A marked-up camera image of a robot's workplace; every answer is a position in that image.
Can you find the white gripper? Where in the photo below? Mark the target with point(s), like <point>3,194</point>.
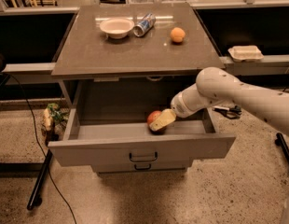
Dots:
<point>179,105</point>

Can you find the red apple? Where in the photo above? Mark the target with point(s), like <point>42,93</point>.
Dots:
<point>153,124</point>

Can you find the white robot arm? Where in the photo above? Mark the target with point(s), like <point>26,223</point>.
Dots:
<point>251,185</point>

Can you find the grey cabinet counter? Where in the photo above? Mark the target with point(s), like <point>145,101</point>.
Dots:
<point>88,53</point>

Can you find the grey lower drawer front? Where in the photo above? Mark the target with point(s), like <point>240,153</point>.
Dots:
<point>129,167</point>

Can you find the grey open top drawer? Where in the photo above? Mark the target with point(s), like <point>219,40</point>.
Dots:
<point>108,122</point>

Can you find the orange fruit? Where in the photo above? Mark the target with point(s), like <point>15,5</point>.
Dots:
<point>177,35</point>

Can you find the blue silver soda can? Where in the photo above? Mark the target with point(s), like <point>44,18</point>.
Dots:
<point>144,25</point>

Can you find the white foam takeout container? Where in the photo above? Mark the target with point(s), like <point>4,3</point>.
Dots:
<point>245,53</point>

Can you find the white bowl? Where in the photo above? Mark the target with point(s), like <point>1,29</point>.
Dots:
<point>117,28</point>

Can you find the green snack bag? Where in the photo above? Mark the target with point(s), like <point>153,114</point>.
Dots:
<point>54,119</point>

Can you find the black right stand leg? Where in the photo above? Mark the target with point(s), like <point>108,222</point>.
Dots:
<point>280,142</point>

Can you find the black stand leg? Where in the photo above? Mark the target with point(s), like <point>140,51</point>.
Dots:
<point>35,198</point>
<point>280,142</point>

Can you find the black left stand leg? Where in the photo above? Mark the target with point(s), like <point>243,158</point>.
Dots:
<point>35,198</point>

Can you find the black top drawer handle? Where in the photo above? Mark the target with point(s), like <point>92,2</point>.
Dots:
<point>144,158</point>

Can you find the black drawer handle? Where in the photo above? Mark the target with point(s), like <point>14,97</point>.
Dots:
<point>144,158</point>
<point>140,167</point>

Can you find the black lower drawer handle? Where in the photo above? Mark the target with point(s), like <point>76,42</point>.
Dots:
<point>140,167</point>

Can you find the black handled scissors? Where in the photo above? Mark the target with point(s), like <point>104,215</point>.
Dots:
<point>228,112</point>

